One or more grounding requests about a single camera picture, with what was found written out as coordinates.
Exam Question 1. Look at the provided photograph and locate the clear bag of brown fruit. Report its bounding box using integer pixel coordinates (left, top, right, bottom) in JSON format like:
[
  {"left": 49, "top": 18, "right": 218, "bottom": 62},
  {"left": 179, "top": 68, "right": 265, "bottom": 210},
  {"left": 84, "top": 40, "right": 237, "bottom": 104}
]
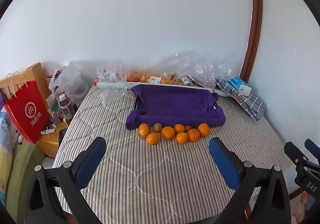
[{"left": 162, "top": 74, "right": 198, "bottom": 87}]

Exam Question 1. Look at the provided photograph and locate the brown wooden door frame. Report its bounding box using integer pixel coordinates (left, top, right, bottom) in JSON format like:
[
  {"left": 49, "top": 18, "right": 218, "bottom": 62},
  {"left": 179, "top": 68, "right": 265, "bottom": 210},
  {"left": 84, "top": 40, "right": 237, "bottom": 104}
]
[{"left": 239, "top": 0, "right": 263, "bottom": 82}]

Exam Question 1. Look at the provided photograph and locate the clear bag of mandarins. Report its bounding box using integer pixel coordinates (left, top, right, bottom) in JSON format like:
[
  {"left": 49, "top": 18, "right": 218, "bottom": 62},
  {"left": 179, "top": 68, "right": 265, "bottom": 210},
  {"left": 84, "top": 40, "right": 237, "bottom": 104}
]
[{"left": 126, "top": 70, "right": 170, "bottom": 84}]

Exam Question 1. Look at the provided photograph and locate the red paper bag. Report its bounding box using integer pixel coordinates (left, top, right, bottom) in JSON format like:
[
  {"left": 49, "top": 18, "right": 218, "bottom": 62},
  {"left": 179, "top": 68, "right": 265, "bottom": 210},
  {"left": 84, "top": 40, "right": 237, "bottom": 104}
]
[{"left": 4, "top": 72, "right": 52, "bottom": 145}]

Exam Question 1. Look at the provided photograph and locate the blue plaid cloth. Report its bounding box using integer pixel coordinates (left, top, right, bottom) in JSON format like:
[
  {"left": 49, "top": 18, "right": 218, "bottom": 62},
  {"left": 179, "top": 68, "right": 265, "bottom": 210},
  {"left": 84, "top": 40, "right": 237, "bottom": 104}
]
[{"left": 216, "top": 78, "right": 267, "bottom": 122}]

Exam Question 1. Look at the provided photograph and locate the purple towel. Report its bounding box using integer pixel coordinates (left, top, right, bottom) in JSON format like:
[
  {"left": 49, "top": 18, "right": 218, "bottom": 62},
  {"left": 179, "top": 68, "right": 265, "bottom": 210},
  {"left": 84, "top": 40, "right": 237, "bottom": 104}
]
[{"left": 125, "top": 84, "right": 226, "bottom": 131}]

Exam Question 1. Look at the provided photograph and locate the wooden nightstand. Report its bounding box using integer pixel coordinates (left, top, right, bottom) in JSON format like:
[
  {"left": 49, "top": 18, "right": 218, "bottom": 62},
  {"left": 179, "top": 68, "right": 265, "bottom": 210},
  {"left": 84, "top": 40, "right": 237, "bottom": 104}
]
[{"left": 37, "top": 121, "right": 69, "bottom": 159}]

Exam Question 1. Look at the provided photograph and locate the colourful blanket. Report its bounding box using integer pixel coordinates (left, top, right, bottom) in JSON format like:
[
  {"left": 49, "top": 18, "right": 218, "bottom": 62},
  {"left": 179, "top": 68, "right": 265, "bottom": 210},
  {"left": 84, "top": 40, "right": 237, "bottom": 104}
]
[{"left": 0, "top": 111, "right": 45, "bottom": 214}]

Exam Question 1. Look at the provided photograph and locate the person's right hand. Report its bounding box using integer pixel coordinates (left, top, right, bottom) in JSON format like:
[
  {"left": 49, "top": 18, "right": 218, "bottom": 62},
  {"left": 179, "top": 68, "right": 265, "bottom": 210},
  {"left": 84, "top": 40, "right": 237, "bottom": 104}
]
[{"left": 291, "top": 193, "right": 309, "bottom": 224}]

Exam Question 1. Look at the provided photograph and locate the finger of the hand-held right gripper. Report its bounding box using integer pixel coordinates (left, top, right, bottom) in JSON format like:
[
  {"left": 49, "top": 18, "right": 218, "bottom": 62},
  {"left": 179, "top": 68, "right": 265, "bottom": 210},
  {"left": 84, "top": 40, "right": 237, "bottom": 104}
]
[
  {"left": 304, "top": 138, "right": 320, "bottom": 157},
  {"left": 284, "top": 141, "right": 320, "bottom": 172}
]

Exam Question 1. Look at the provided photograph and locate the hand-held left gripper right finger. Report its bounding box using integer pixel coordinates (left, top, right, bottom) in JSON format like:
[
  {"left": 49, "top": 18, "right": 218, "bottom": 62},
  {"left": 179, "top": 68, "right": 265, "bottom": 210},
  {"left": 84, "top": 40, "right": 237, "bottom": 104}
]
[{"left": 209, "top": 137, "right": 292, "bottom": 224}]

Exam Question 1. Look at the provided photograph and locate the crumpled clear plastic bag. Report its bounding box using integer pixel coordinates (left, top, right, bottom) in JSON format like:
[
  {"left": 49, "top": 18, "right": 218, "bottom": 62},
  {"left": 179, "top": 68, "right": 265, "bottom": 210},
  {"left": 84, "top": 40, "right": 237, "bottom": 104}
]
[{"left": 96, "top": 65, "right": 130, "bottom": 104}]

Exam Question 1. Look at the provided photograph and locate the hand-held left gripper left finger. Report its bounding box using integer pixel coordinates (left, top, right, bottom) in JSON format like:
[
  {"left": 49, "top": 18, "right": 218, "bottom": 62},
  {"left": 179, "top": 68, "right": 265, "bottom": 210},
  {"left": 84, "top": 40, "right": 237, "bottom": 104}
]
[{"left": 24, "top": 136, "right": 108, "bottom": 224}]

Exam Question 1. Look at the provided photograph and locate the dark drink bottle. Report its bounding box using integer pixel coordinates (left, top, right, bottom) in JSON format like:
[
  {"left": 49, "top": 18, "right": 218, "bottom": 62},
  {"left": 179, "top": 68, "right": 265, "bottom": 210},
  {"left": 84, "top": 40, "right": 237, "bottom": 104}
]
[{"left": 58, "top": 94, "right": 73, "bottom": 120}]

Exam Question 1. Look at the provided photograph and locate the white plastic bag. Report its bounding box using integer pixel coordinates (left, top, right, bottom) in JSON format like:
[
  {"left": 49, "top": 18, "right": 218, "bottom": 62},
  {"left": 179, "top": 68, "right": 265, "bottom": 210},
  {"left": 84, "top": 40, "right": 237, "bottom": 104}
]
[{"left": 49, "top": 62, "right": 90, "bottom": 109}]

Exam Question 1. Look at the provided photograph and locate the blue tissue pack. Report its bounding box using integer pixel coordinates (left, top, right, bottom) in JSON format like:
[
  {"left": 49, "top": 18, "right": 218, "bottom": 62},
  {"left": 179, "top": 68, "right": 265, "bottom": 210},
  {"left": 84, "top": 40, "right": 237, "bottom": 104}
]
[{"left": 229, "top": 77, "right": 247, "bottom": 88}]

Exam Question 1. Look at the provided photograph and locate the white tissue pack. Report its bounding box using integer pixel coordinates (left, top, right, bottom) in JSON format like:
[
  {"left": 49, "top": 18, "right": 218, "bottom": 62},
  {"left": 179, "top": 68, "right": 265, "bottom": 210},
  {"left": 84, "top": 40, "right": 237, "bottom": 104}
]
[{"left": 239, "top": 83, "right": 252, "bottom": 96}]

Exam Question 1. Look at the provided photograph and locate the purple print packet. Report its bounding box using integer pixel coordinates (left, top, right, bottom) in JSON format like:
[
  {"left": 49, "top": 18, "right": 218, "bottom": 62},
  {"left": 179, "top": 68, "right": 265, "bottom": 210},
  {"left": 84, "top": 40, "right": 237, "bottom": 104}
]
[{"left": 51, "top": 69, "right": 64, "bottom": 84}]

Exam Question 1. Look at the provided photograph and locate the striped mattress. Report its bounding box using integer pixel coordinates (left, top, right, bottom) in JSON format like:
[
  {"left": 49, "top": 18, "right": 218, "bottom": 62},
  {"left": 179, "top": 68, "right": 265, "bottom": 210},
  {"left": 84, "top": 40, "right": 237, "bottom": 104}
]
[{"left": 51, "top": 81, "right": 293, "bottom": 217}]

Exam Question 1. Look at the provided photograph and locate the large clear plastic bag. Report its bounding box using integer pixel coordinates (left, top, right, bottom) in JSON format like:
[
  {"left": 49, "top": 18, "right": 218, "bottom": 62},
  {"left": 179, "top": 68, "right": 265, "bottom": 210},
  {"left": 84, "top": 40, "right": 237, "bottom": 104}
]
[{"left": 150, "top": 49, "right": 233, "bottom": 89}]

